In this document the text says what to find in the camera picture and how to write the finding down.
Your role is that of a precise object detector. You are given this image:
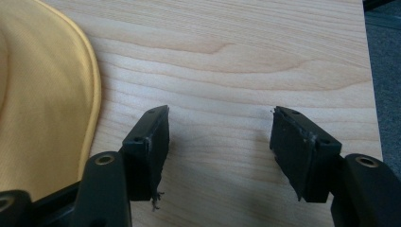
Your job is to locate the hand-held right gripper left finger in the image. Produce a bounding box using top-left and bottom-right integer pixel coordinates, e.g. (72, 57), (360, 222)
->
(118, 104), (171, 212)

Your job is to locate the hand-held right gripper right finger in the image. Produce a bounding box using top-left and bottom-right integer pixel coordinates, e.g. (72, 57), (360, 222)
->
(269, 105), (343, 203)

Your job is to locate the yellow fabric item with piping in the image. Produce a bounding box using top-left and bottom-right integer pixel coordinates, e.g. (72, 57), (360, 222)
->
(0, 0), (102, 202)

